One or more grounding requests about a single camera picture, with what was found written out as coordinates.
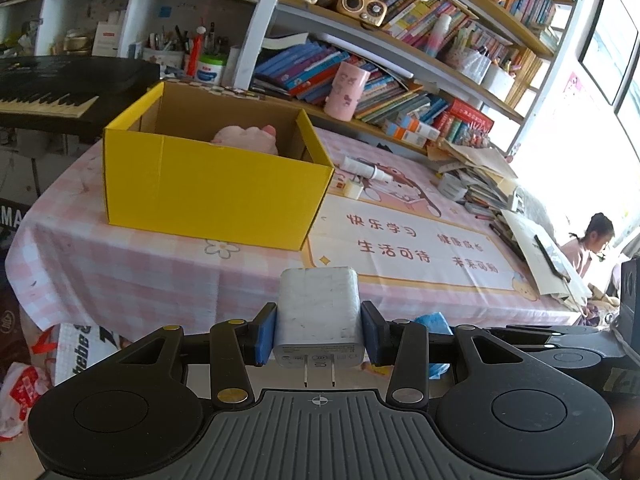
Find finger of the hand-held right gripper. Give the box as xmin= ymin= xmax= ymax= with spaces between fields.
xmin=487 ymin=331 xmax=557 ymax=356
xmin=505 ymin=324 xmax=623 ymax=338

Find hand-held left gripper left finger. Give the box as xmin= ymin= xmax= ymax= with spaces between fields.
xmin=115 ymin=302 xmax=277 ymax=408

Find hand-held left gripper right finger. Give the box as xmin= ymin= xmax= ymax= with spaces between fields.
xmin=361 ymin=301 xmax=533 ymax=407

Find white charger plug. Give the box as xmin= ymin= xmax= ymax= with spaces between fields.
xmin=272 ymin=267 xmax=364 ymax=387

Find yellow cardboard box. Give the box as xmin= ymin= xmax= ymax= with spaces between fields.
xmin=102 ymin=81 xmax=335 ymax=252

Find pink plush pig toy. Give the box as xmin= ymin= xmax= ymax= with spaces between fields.
xmin=210 ymin=125 xmax=280 ymax=157

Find blue crumpled bag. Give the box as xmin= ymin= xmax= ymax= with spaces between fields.
xmin=414 ymin=312 xmax=453 ymax=380

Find cartoon printed desk mat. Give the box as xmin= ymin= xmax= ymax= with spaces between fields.
xmin=300 ymin=130 xmax=541 ymax=303

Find black phone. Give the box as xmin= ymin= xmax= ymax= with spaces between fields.
xmin=534 ymin=234 xmax=572 ymax=281

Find pile of papers and notebooks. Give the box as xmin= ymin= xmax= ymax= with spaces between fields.
xmin=500 ymin=209 xmax=591 ymax=311

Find white fuzzy throw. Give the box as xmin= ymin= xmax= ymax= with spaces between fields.
xmin=520 ymin=187 xmax=571 ymax=241

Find pink checked tablecloth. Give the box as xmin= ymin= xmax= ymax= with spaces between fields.
xmin=5 ymin=127 xmax=591 ymax=361

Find small white box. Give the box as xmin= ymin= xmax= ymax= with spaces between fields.
xmin=331 ymin=179 xmax=364 ymax=199

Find grey tape roll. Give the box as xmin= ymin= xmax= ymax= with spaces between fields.
xmin=439 ymin=172 xmax=468 ymax=201

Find white spray bottle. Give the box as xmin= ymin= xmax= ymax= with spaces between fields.
xmin=341 ymin=156 xmax=396 ymax=181

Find white printed bag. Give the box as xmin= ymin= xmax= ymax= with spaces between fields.
xmin=52 ymin=322 xmax=123 ymax=387

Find orange and white box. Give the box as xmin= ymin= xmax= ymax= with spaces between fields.
xmin=382 ymin=122 xmax=426 ymax=147
xmin=400 ymin=116 xmax=442 ymax=140

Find red dictionaries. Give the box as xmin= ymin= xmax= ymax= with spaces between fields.
xmin=432 ymin=99 xmax=496 ymax=143

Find pink printed cylinder holder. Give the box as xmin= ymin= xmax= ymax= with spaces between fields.
xmin=323 ymin=61 xmax=371 ymax=122

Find red and white plastic bag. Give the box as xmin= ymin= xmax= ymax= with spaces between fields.
xmin=0 ymin=361 xmax=51 ymax=442

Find white pen container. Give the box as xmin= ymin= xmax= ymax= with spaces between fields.
xmin=482 ymin=62 xmax=516 ymax=101

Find white jar with green lid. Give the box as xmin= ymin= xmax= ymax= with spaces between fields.
xmin=196 ymin=55 xmax=228 ymax=84

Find row of leaning books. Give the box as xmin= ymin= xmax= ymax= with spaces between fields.
xmin=252 ymin=42 xmax=451 ymax=128

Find clear bag of markers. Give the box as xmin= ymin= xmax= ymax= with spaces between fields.
xmin=450 ymin=35 xmax=493 ymax=86

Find red tassel ornament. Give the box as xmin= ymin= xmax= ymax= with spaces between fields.
xmin=184 ymin=26 xmax=207 ymax=78

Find framed picture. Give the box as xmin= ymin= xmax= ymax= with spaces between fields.
xmin=579 ymin=0 xmax=627 ymax=107

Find pen cup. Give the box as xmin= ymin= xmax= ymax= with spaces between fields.
xmin=142 ymin=32 xmax=188 ymax=68

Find pastel tumbler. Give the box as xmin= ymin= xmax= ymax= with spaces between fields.
xmin=426 ymin=14 xmax=453 ymax=59

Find white bookshelf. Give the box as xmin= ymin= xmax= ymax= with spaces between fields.
xmin=235 ymin=0 xmax=593 ymax=161

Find black keyboard piano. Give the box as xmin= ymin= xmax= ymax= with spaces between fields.
xmin=0 ymin=56 xmax=161 ymax=143

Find gold retro radio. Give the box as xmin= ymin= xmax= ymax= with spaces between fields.
xmin=336 ymin=0 xmax=388 ymax=28

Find row of upright books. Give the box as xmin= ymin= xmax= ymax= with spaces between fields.
xmin=320 ymin=0 xmax=543 ymax=76

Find row of thin books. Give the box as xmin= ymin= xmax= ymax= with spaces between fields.
xmin=502 ymin=0 xmax=558 ymax=41

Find brass bowl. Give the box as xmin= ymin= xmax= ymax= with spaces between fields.
xmin=64 ymin=34 xmax=95 ymax=55

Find wall poster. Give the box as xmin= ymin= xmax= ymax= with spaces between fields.
xmin=562 ymin=71 xmax=587 ymax=108

